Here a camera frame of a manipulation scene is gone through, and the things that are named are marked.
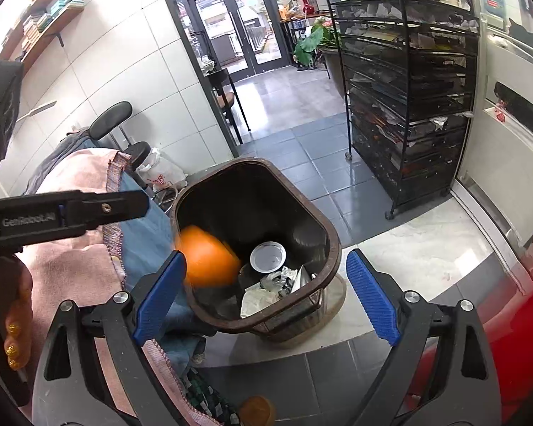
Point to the black mesh drawer cart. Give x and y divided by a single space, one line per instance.
408 97

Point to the grey massage bed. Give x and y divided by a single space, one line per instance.
75 146

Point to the white floor lamp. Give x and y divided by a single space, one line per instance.
35 110

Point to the red plastic object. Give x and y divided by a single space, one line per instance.
515 341

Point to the black chair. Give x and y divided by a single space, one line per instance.
111 120

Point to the dark brown trash bin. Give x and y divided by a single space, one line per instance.
248 199

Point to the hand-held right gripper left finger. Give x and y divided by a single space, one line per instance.
160 301

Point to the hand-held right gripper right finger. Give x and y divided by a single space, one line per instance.
373 301

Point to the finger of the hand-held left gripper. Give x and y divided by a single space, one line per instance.
106 208

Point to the pink polka-dot blanket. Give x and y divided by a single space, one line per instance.
71 266

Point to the white plastic bag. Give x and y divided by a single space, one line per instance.
160 173

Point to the green patterned cloth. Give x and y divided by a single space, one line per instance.
208 401

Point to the red vase with sticks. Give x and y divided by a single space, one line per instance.
306 4

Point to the orange foam fruit net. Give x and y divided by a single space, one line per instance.
208 257

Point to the orange round object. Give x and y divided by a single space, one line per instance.
257 412

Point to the green potted plant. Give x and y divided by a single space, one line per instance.
313 44

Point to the crumpled white paper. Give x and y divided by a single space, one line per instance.
260 299

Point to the wall shelves with books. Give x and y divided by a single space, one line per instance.
53 13

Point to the person's left hand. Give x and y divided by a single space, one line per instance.
13 301

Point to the black glossy object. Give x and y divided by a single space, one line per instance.
2 111

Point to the wooden stool with black legs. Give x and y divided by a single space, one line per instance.
224 93

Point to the glass double door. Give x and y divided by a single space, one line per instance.
237 26

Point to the white round lid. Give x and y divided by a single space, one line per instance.
268 256

